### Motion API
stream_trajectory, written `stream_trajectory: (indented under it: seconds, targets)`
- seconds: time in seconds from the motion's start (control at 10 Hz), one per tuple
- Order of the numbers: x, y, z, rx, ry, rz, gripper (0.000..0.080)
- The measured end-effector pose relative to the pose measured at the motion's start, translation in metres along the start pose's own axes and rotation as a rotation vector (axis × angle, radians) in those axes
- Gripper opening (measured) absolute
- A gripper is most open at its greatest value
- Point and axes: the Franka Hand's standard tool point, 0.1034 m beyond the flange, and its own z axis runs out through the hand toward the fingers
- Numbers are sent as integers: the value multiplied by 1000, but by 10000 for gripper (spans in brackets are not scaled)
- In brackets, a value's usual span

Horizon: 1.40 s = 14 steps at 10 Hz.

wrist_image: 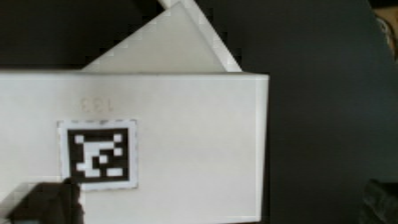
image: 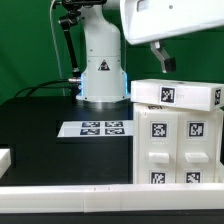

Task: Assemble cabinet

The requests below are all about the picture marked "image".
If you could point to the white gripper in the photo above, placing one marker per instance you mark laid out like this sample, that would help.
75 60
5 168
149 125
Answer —
150 20

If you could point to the white cabinet top box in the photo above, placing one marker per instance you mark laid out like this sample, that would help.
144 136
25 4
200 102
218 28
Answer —
180 94

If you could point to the white cabinet door panel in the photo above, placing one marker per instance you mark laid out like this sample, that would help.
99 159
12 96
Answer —
199 138
156 146

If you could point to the white cabinet body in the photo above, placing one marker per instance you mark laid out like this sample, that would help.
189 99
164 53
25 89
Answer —
175 145

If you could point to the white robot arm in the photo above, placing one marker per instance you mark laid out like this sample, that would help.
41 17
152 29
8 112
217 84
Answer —
103 80

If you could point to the white marker base plate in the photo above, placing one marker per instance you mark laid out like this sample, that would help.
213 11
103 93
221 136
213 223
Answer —
75 129

